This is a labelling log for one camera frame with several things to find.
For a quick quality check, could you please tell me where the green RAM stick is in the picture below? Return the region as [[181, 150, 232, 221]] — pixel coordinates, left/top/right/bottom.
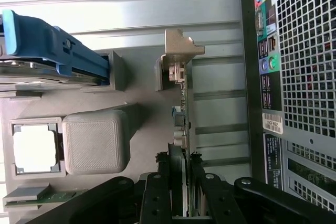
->
[[2, 186, 90, 209]]

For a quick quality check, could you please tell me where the grey plastic parts rack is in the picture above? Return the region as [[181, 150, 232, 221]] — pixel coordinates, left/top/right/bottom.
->
[[0, 49, 195, 224]]

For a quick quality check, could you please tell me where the open black PC case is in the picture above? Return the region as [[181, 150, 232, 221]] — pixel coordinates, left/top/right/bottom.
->
[[237, 0, 336, 213]]

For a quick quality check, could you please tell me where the silver CPU chip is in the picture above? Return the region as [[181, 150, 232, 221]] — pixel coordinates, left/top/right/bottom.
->
[[12, 124, 57, 174]]

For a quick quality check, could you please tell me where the hard disk with blue carrier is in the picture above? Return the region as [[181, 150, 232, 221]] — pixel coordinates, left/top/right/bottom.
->
[[0, 8, 110, 91]]

